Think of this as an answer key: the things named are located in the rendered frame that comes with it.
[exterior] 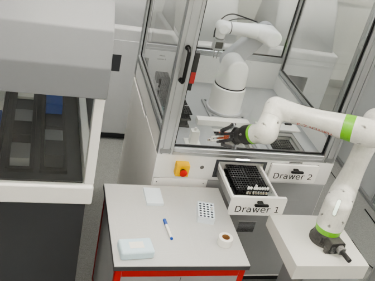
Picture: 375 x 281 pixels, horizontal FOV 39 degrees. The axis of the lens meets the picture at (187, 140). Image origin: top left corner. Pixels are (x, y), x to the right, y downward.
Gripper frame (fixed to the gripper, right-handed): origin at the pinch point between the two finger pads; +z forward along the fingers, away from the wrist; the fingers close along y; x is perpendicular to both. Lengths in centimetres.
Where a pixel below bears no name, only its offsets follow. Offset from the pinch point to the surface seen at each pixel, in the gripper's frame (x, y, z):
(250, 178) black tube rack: -21.6, -20.6, 0.6
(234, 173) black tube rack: -15.4, -18.0, 5.7
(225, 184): -7.4, -23.5, 4.2
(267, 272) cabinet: -72, -81, 43
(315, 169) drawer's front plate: -64, -18, -7
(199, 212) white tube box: 9.4, -36.1, 4.6
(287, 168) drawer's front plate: -48, -16, -1
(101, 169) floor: -21, -11, 169
